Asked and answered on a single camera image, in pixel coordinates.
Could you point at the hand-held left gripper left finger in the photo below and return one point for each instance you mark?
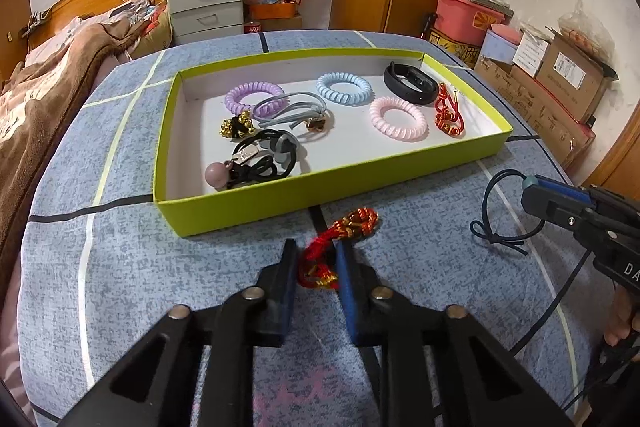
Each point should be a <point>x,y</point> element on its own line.
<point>285,307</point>

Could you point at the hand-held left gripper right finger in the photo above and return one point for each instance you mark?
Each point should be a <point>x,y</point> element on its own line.
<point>347,297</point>

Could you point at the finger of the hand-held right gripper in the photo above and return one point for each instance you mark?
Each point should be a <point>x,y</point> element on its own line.
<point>560,189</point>
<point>547,207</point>

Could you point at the green cardboard box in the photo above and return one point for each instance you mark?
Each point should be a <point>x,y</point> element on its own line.
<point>350,147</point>

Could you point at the person's right forearm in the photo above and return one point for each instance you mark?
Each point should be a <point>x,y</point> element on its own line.
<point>620,387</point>

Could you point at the person's right hand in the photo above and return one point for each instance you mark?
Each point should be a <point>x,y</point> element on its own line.
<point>617,322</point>

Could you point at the wooden door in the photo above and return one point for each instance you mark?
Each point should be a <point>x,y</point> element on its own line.
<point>12,22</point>
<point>617,152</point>

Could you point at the flat cardboard box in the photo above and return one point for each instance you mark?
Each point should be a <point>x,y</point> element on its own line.
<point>530,107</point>

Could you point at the open cardboard box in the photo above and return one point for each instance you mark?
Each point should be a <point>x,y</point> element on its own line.
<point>565,72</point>

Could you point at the white box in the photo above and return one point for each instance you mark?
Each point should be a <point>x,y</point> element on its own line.
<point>530,54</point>

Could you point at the blue box with pink lid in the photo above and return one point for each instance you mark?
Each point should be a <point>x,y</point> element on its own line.
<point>497,49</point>

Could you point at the clear plastic bag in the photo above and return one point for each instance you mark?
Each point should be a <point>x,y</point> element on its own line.
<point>585,32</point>

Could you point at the patterned yellow black box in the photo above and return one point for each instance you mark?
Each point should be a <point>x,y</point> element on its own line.
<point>452,47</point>

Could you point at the black smart band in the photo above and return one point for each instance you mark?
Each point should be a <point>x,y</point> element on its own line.
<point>400,84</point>

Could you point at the pink plastic bin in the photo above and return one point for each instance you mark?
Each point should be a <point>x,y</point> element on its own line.
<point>457,19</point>

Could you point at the orange box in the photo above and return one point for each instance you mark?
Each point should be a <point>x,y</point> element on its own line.
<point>275,11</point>

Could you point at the grey drawer nightstand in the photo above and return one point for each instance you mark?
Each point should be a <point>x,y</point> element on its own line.
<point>205,17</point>

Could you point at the brown blanket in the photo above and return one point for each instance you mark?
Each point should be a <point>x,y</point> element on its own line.
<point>50,107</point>

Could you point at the floral pillow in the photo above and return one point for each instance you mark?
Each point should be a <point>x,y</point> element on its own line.
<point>155,22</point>

